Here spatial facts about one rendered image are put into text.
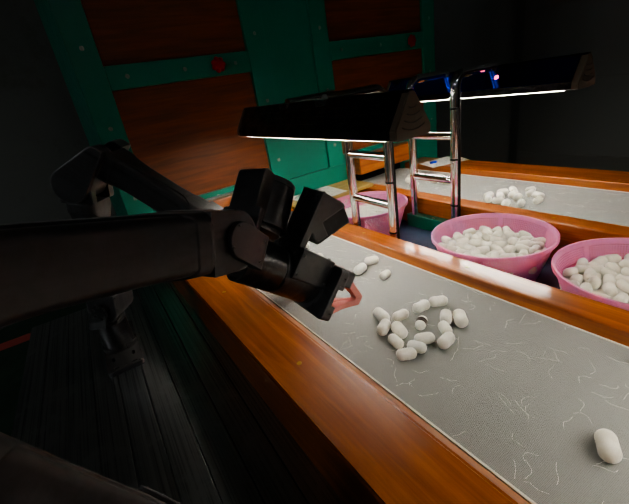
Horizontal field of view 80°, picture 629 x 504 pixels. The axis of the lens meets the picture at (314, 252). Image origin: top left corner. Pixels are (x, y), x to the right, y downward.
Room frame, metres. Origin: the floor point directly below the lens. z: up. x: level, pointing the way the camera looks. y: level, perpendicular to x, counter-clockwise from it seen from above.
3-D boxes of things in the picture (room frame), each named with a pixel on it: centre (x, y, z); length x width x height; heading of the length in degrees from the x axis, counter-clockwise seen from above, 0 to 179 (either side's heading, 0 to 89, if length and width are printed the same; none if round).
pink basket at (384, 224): (1.16, -0.19, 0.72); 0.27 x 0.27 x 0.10
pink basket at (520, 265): (0.78, -0.41, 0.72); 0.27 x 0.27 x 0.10
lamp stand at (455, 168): (1.11, -0.45, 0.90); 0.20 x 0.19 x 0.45; 30
